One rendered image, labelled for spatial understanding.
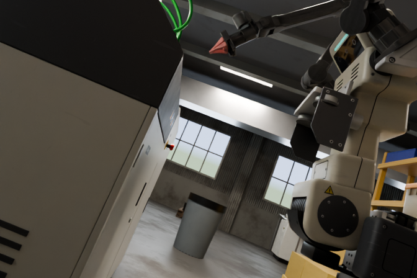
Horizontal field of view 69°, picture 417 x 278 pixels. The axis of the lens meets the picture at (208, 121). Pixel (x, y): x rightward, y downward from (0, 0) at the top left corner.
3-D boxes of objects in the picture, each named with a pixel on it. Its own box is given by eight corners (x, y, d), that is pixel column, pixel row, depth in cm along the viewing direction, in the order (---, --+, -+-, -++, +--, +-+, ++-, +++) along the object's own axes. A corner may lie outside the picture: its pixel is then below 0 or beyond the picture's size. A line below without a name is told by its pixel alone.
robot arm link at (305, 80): (336, 81, 119) (331, 86, 124) (320, 61, 121) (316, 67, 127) (316, 93, 118) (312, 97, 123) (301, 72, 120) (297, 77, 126)
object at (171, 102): (158, 112, 78) (183, 59, 82) (142, 105, 78) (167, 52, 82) (164, 143, 139) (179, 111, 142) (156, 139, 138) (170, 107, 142)
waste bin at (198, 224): (192, 247, 380) (210, 200, 394) (215, 264, 343) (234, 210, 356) (162, 239, 354) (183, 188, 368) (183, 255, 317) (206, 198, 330)
